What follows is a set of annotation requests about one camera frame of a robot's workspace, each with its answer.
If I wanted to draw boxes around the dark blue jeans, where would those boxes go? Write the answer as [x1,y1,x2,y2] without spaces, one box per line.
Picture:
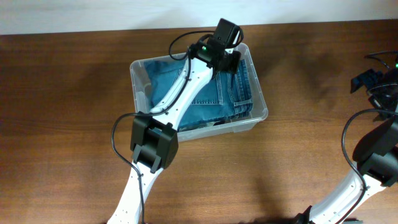
[144,60,253,128]

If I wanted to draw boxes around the clear plastic storage container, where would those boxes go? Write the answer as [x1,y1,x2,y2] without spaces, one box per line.
[130,43,269,142]

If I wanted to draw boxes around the light grey jeans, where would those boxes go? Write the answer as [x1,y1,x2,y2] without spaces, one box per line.
[178,121,227,132]

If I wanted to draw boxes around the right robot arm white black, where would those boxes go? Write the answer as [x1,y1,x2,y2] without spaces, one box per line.
[291,62,397,224]

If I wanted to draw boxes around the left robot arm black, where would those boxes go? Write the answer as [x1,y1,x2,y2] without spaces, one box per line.
[108,19,244,223]

